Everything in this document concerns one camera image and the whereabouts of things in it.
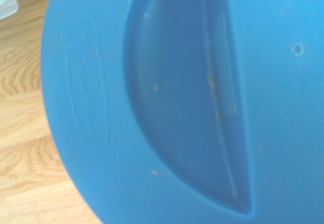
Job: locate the translucent pitcher with blue lid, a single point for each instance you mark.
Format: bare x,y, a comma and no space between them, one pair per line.
177,82

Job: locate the glass container with teal lid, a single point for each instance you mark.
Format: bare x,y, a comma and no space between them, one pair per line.
7,1

